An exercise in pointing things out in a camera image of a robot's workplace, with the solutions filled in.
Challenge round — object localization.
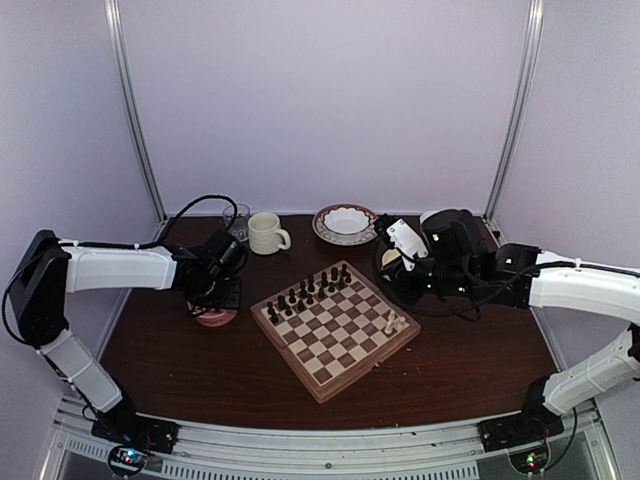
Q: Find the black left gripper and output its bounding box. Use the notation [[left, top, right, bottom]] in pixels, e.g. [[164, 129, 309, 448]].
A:
[[190, 271, 242, 310]]

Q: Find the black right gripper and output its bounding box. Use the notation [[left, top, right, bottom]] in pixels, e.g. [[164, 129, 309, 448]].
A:
[[375, 255, 477, 309]]

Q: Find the white chess pawn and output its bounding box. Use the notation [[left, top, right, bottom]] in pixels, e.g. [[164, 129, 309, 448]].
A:
[[394, 316, 407, 331]]

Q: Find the white chess knight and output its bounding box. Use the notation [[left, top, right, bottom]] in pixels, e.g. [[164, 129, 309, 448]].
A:
[[384, 310, 396, 335]]

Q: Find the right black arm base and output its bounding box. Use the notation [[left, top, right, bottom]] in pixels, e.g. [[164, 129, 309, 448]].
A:
[[478, 412, 564, 452]]

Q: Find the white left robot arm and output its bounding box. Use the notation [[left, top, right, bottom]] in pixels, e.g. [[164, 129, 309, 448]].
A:
[[1, 230, 247, 444]]

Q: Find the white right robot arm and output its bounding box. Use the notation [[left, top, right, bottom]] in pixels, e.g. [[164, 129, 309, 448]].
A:
[[373, 209, 639, 442]]

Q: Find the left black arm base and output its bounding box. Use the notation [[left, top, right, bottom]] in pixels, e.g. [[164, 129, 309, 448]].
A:
[[91, 415, 179, 454]]

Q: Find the wooden chess board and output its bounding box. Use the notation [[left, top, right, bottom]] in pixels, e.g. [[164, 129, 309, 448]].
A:
[[250, 261, 421, 404]]

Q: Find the pink cat-ear bowl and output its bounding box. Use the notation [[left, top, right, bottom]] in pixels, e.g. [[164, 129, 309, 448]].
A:
[[191, 309, 238, 328]]

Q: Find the white floral small bowl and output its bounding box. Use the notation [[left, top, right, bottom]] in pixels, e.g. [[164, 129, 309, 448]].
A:
[[419, 211, 437, 224]]

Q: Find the clear drinking glass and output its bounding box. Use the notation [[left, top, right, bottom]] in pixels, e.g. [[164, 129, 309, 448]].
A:
[[222, 203, 251, 242]]

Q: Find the yellow cat-ear bowl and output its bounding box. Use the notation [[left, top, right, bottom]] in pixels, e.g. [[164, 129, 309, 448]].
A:
[[380, 249, 405, 275]]

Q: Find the cream ribbed mug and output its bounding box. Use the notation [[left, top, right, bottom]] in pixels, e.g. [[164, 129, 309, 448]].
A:
[[248, 212, 292, 256]]

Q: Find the white scalloped bowl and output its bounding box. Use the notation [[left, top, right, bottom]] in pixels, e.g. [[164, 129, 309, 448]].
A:
[[323, 207, 369, 235]]

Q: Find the patterned brown rim plate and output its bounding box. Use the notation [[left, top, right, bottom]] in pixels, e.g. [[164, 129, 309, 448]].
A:
[[312, 204, 378, 247]]

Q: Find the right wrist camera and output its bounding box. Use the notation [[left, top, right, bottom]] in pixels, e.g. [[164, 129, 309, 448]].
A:
[[374, 214, 429, 272]]

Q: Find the left black cable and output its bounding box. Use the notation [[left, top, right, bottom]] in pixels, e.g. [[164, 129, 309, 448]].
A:
[[159, 194, 251, 246]]

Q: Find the black cable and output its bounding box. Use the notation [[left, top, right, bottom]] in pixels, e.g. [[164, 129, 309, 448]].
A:
[[159, 194, 251, 246], [374, 244, 536, 324]]

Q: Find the right black cable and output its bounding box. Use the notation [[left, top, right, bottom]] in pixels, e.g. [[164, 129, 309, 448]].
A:
[[374, 244, 536, 324]]

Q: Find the right aluminium frame post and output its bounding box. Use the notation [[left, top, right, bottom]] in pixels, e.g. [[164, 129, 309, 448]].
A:
[[483, 0, 545, 225]]

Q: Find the aluminium frame post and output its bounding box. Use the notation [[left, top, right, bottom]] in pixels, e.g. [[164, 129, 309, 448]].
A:
[[104, 0, 167, 222], [483, 0, 545, 225]]

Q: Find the front aluminium rail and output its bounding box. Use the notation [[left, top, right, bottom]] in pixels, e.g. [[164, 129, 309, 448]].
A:
[[32, 395, 623, 479]]

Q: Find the left aluminium frame post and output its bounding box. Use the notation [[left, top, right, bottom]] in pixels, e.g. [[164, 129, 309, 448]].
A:
[[104, 0, 167, 222]]

